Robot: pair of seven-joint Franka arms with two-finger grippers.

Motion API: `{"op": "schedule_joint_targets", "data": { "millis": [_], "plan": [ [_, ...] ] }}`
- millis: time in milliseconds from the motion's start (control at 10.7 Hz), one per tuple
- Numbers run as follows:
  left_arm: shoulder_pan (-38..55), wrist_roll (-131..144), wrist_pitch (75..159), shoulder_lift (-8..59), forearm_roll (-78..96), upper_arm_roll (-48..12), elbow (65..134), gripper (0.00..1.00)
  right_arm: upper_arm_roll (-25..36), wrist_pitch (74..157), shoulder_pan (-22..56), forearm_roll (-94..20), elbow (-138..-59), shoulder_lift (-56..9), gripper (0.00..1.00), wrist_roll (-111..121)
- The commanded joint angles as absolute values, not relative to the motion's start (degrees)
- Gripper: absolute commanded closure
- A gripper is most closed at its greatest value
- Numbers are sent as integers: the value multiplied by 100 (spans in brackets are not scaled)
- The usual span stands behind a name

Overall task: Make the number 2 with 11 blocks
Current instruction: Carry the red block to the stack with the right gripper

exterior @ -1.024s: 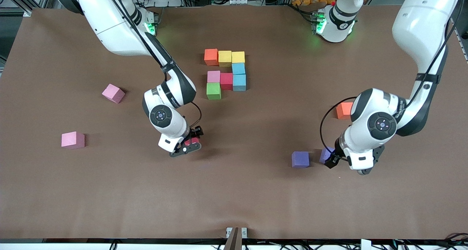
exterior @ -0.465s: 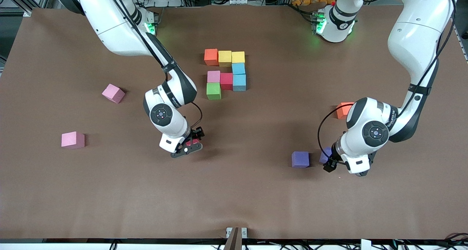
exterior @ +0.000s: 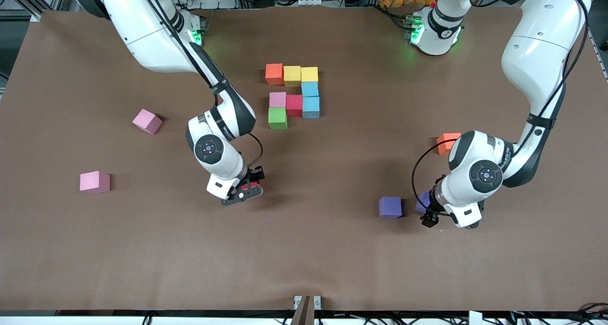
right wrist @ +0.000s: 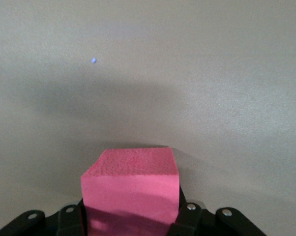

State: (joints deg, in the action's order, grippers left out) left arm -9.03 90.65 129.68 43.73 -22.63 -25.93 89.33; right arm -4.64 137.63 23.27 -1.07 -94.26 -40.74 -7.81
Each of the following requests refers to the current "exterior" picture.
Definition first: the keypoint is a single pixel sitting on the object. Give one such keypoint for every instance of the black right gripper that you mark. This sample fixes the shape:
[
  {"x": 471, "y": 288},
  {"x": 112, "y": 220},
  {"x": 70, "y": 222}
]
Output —
[{"x": 252, "y": 177}]

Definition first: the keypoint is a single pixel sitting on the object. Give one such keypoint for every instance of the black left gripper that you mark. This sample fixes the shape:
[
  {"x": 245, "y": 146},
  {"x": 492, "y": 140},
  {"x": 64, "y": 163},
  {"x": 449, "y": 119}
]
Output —
[{"x": 432, "y": 207}]

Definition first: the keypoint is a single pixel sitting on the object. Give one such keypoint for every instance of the red foam cube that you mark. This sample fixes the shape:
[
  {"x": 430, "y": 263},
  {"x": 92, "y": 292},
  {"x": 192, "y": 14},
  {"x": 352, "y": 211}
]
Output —
[
  {"x": 251, "y": 187},
  {"x": 295, "y": 105}
]

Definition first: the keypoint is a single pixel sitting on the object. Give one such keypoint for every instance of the purple foam cube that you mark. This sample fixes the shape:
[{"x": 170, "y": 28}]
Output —
[
  {"x": 422, "y": 204},
  {"x": 390, "y": 206}
]

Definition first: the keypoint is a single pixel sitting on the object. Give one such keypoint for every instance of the green foam cube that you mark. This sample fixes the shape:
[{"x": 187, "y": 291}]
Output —
[{"x": 277, "y": 118}]

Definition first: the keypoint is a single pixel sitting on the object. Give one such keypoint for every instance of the pink foam cube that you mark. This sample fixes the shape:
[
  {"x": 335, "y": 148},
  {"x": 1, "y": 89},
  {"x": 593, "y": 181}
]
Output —
[
  {"x": 147, "y": 120},
  {"x": 94, "y": 181},
  {"x": 278, "y": 99}
]

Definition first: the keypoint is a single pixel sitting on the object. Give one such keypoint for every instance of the blue foam cube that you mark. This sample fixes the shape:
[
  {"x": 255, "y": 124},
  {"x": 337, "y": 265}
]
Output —
[
  {"x": 309, "y": 88},
  {"x": 310, "y": 107}
]

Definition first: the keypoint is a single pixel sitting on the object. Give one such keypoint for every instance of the orange foam cube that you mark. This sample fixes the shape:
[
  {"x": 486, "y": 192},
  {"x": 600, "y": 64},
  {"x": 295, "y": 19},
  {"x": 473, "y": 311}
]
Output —
[
  {"x": 274, "y": 74},
  {"x": 444, "y": 142}
]

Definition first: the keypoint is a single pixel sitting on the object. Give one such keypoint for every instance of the yellow foam cube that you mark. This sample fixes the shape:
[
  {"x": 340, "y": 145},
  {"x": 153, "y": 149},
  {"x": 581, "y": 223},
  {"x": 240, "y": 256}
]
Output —
[
  {"x": 309, "y": 74},
  {"x": 292, "y": 75}
]

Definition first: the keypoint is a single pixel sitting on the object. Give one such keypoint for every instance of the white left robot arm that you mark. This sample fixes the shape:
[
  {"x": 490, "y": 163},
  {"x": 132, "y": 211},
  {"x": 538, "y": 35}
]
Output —
[{"x": 536, "y": 44}]

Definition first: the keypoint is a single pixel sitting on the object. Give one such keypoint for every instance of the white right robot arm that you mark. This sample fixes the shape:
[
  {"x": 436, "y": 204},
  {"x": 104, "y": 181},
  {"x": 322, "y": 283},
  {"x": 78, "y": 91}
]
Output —
[{"x": 156, "y": 44}]

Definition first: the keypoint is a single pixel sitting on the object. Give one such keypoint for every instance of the brown paper table cover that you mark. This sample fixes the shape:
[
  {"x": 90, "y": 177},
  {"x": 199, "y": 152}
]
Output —
[{"x": 304, "y": 249}]

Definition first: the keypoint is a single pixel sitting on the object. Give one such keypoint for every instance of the silver mounting bracket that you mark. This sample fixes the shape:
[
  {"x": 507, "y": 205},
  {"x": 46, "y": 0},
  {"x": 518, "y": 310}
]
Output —
[{"x": 297, "y": 300}]

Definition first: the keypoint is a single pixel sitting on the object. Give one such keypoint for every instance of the grey camera pole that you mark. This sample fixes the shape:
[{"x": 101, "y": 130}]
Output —
[{"x": 304, "y": 313}]

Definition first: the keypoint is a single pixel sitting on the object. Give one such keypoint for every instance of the aluminium side rail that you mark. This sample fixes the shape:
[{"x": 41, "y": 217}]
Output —
[{"x": 598, "y": 49}]

